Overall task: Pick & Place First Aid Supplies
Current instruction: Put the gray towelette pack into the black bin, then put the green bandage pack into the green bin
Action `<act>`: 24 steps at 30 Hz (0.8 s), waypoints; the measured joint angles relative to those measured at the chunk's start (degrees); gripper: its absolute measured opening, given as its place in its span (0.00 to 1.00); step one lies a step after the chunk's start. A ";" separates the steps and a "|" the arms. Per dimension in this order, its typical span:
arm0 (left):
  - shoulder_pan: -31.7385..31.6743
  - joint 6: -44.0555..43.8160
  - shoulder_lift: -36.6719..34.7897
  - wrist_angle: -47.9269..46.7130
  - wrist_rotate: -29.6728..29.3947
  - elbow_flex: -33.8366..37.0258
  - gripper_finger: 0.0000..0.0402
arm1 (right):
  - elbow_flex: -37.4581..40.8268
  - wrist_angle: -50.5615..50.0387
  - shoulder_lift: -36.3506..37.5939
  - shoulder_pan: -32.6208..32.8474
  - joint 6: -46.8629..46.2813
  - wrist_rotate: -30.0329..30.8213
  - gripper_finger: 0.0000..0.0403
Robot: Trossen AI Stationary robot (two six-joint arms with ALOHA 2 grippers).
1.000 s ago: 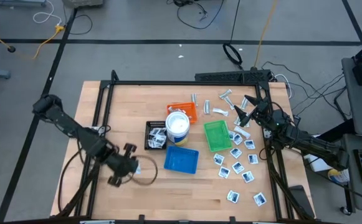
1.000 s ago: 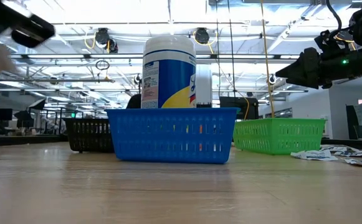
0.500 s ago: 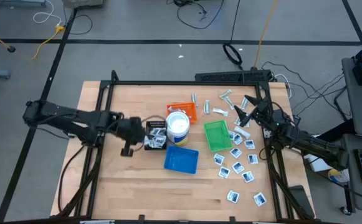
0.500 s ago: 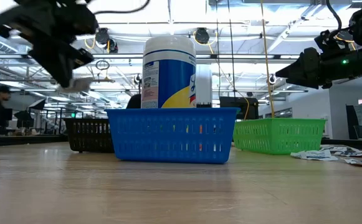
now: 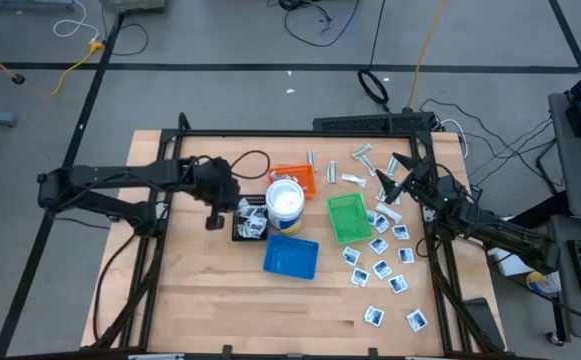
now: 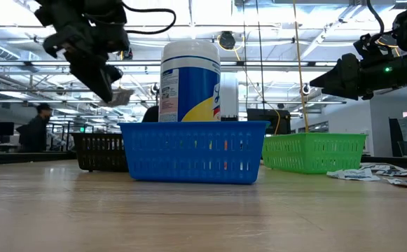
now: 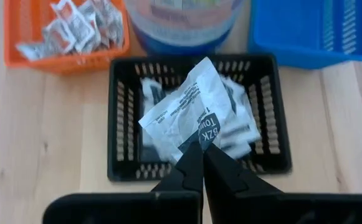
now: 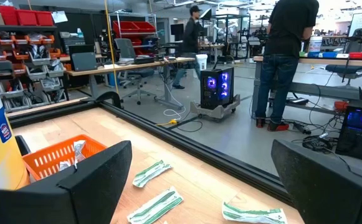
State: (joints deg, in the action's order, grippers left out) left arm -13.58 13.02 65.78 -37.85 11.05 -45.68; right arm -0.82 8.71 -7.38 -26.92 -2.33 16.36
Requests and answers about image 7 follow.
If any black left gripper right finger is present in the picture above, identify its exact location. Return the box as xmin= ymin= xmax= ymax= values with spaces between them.
xmin=204 ymin=143 xmax=362 ymax=224

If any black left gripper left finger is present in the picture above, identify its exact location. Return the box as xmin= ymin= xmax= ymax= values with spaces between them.
xmin=42 ymin=141 xmax=204 ymax=224

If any white BZK towelette packet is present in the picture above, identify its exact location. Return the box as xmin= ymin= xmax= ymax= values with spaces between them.
xmin=219 ymin=76 xmax=256 ymax=125
xmin=140 ymin=77 xmax=169 ymax=119
xmin=141 ymin=136 xmax=181 ymax=162
xmin=221 ymin=124 xmax=262 ymax=159
xmin=138 ymin=56 xmax=236 ymax=162

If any blue yellow wipes canister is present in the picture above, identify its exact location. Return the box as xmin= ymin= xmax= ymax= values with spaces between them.
xmin=123 ymin=0 xmax=245 ymax=57

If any blue plastic basket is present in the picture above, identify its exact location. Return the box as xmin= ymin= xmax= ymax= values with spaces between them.
xmin=247 ymin=0 xmax=362 ymax=70

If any small white orange-print packet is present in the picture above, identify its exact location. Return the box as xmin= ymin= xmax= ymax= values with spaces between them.
xmin=87 ymin=0 xmax=125 ymax=47
xmin=15 ymin=42 xmax=49 ymax=62
xmin=50 ymin=0 xmax=96 ymax=52
xmin=42 ymin=20 xmax=75 ymax=55

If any black plastic basket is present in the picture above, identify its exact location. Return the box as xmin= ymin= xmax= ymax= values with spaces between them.
xmin=107 ymin=54 xmax=293 ymax=183

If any orange plastic basket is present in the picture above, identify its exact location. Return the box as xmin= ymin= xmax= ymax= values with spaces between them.
xmin=3 ymin=0 xmax=131 ymax=75

